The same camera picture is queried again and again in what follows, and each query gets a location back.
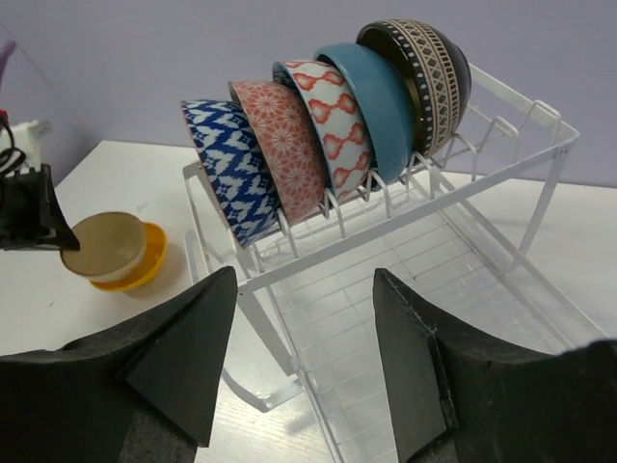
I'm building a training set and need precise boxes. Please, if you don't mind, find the yellow orange bowl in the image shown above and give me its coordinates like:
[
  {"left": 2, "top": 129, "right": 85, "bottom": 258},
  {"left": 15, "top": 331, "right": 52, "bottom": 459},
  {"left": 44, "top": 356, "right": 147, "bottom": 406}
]
[{"left": 91, "top": 222, "right": 168, "bottom": 292}]

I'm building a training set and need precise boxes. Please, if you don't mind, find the solid blue bowl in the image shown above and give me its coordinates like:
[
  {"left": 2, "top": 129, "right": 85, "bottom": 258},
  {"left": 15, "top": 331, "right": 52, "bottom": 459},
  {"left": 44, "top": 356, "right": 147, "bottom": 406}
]
[{"left": 314, "top": 42, "right": 415, "bottom": 184}]

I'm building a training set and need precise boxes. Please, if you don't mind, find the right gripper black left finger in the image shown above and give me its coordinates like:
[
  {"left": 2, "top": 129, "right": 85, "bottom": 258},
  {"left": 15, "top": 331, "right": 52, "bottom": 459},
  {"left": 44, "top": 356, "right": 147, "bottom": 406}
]
[{"left": 1, "top": 267, "right": 237, "bottom": 462}]

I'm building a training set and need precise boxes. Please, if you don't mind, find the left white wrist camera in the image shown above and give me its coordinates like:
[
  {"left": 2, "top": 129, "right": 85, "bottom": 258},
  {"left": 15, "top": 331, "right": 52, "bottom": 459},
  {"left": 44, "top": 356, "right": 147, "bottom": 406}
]
[{"left": 11, "top": 120, "right": 52, "bottom": 171}]

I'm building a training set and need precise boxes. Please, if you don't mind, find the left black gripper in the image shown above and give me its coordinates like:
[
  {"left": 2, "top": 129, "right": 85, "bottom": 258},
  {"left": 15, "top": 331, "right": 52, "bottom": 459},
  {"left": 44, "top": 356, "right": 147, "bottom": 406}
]
[{"left": 1, "top": 164, "right": 80, "bottom": 251}]

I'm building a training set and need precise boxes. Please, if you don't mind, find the blue triangle patterned bowl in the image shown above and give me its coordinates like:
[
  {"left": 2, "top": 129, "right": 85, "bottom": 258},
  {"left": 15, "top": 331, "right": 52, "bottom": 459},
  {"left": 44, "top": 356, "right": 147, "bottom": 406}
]
[{"left": 273, "top": 60, "right": 373, "bottom": 201}]

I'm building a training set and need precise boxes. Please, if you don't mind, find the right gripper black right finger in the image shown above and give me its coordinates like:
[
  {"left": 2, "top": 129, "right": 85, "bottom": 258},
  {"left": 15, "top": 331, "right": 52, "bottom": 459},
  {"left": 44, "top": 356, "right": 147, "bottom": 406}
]
[{"left": 372, "top": 268, "right": 616, "bottom": 462}]

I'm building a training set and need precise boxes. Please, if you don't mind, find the cream bowl gold rim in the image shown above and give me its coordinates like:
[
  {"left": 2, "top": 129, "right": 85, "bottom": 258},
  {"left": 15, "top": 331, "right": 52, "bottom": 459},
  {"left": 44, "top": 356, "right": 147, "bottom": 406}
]
[{"left": 60, "top": 211, "right": 148, "bottom": 284}]

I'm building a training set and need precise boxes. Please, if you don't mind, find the white wire dish rack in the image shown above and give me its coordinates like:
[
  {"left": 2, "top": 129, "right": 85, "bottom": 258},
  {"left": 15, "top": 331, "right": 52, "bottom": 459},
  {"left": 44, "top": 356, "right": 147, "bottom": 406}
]
[{"left": 183, "top": 68, "right": 616, "bottom": 462}]

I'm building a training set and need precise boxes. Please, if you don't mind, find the orange white patterned bowl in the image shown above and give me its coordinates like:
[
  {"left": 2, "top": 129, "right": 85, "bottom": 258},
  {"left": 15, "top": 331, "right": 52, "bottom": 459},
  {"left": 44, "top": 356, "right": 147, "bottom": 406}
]
[{"left": 180, "top": 99, "right": 281, "bottom": 248}]

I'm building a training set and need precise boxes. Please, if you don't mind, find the black bowl cream inside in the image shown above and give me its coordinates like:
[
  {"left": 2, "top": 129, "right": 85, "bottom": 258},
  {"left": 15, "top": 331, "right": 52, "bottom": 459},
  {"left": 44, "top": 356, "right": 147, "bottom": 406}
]
[{"left": 356, "top": 18, "right": 472, "bottom": 158}]

